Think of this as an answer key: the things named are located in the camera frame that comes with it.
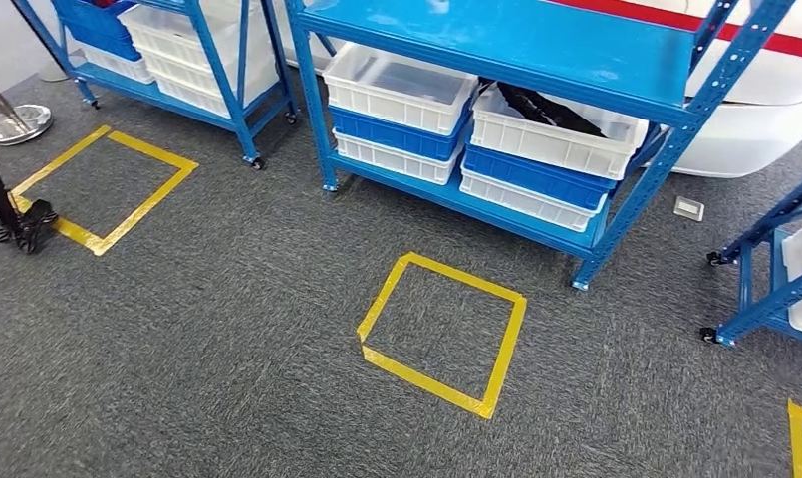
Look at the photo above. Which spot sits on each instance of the black plastic part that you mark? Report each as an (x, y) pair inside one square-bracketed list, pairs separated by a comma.
[(546, 109)]

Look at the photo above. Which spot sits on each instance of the blue metal shelf rack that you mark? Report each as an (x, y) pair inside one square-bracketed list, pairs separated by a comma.
[(242, 125), (757, 310), (506, 46)]

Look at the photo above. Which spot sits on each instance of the metal floor socket plate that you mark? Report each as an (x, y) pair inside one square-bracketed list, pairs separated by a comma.
[(689, 209)]

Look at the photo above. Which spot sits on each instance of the round metal stand base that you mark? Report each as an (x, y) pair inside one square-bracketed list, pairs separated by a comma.
[(24, 125)]

